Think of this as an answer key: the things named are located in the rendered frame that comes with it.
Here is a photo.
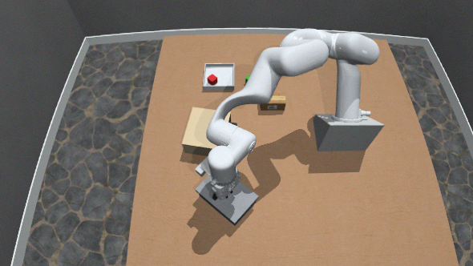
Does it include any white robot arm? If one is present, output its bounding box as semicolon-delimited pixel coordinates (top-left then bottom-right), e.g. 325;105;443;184
195;29;379;187

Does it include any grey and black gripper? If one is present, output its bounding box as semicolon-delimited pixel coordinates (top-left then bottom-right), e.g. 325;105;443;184
210;168;241;200

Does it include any brown cardboard box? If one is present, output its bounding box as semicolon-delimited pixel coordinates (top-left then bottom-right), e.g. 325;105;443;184
261;93;286;111

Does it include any red block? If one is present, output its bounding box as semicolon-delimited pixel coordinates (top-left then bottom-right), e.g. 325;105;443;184
207;74;218;86

